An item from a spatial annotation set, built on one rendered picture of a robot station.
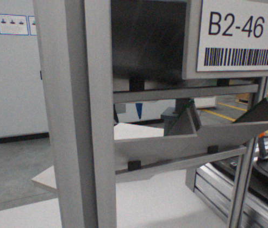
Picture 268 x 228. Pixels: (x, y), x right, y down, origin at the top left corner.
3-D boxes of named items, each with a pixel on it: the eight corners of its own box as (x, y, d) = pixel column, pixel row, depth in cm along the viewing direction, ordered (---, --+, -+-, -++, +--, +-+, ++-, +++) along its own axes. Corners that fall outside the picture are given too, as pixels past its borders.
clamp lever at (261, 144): (257, 157, 55) (253, 131, 56) (262, 155, 56) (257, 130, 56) (269, 158, 52) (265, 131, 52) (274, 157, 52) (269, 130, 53)
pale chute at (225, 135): (153, 172, 49) (150, 156, 51) (199, 168, 51) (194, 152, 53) (199, 127, 25) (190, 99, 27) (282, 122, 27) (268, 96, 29)
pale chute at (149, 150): (95, 185, 44) (94, 166, 46) (149, 179, 46) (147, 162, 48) (83, 145, 20) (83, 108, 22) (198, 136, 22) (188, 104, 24)
